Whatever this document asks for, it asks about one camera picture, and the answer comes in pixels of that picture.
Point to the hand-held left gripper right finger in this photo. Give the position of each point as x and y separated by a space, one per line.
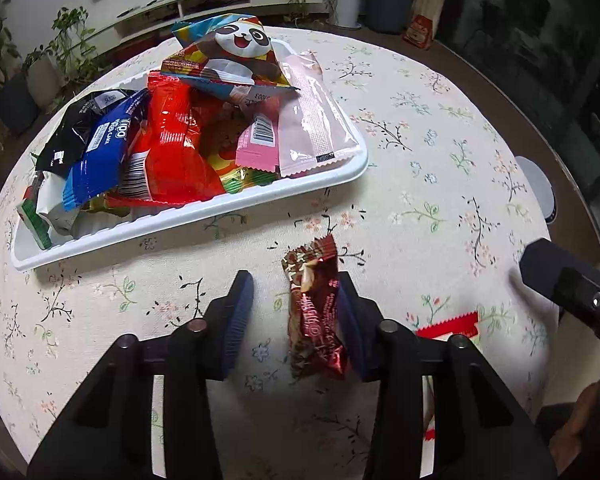
350 330

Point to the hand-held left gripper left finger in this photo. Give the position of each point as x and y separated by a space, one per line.
235 325

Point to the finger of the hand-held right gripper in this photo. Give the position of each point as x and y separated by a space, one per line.
570 290

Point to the dark red snack bar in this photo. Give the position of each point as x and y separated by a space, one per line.
312 320

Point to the white plastic tray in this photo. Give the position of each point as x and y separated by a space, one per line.
180 220

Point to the pink snack packet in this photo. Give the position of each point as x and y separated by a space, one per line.
257 150

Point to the large red snack bag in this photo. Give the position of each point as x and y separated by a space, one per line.
172 145

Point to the pale pink clear packet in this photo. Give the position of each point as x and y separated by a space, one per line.
315 120

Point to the blue snack packet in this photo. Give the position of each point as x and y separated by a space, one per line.
100 160

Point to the black snack packet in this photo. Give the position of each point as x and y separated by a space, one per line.
70 135

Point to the panda print snack bag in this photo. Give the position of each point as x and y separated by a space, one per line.
240 42

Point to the person's right hand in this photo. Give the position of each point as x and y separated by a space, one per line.
592 402

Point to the fruit print snack packet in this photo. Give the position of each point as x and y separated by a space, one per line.
450 330

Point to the white round object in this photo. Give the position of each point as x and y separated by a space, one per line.
537 185

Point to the orange yellow snack packet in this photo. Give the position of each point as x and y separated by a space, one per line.
230 172

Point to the round wooden table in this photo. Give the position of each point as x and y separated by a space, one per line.
555 125

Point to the gold snack packet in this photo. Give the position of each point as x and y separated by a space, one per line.
97 205

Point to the floral tablecloth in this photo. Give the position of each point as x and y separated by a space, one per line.
430 135

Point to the green white snack packet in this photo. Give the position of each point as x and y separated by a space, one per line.
32 220

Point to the red paper box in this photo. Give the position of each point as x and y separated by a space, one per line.
419 32

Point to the green plant in white pot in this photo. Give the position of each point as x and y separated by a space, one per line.
45 80

